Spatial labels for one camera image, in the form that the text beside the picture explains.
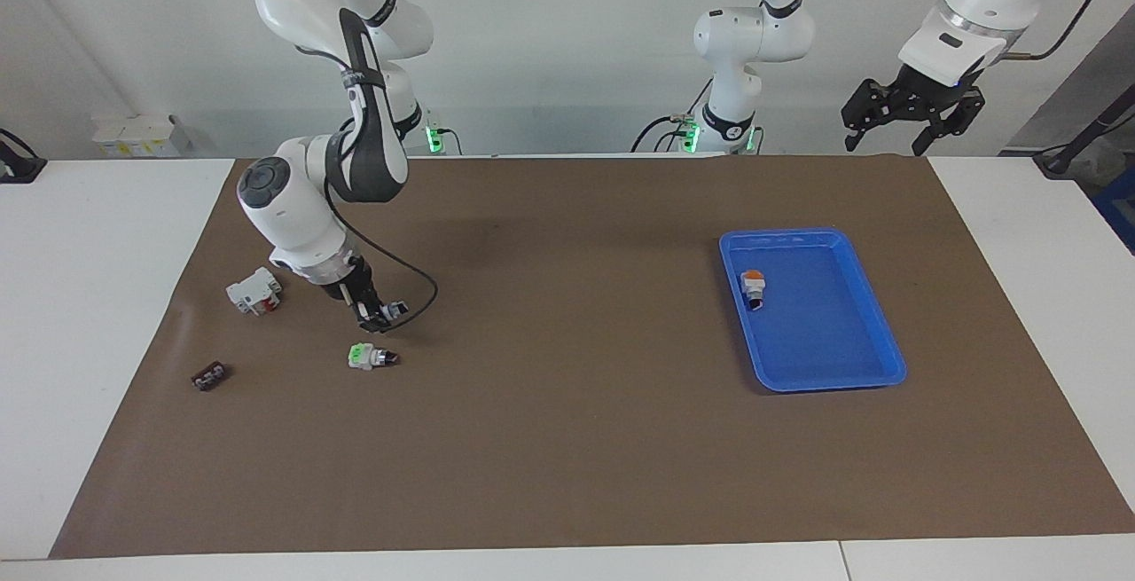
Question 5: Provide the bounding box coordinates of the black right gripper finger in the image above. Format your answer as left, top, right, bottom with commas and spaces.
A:
350, 293, 389, 334
362, 282, 396, 321

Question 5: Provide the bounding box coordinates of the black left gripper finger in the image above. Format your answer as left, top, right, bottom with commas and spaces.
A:
842, 78, 898, 153
912, 87, 987, 158

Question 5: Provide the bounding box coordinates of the white circuit breaker red lever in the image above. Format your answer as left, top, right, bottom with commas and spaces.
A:
225, 267, 283, 317

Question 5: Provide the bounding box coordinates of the black stand pole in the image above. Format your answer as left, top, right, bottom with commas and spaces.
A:
1033, 84, 1135, 178

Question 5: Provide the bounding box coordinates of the blue crate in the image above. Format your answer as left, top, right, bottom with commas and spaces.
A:
1091, 164, 1135, 255

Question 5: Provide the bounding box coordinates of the blue plastic tray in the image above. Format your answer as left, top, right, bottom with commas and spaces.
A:
718, 227, 908, 394

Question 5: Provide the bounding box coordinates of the brown table mat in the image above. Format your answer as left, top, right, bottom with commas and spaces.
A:
49, 153, 1135, 560

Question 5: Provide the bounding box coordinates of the white cardboard box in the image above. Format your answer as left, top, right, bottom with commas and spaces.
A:
91, 114, 192, 158

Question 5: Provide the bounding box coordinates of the green push button switch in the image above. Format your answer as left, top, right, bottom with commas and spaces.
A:
348, 343, 400, 372

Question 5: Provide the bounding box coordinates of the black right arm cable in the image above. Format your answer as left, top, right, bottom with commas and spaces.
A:
297, 44, 439, 330

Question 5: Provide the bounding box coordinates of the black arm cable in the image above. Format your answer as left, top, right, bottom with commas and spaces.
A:
1006, 0, 1135, 63
297, 44, 439, 330

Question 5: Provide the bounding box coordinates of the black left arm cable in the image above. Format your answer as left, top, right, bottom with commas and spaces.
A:
1006, 0, 1135, 63

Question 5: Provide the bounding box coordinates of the black base cable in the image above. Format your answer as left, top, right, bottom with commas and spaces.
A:
631, 77, 715, 154

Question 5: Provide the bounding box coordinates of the black clamp mount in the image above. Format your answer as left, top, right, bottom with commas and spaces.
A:
0, 127, 47, 185

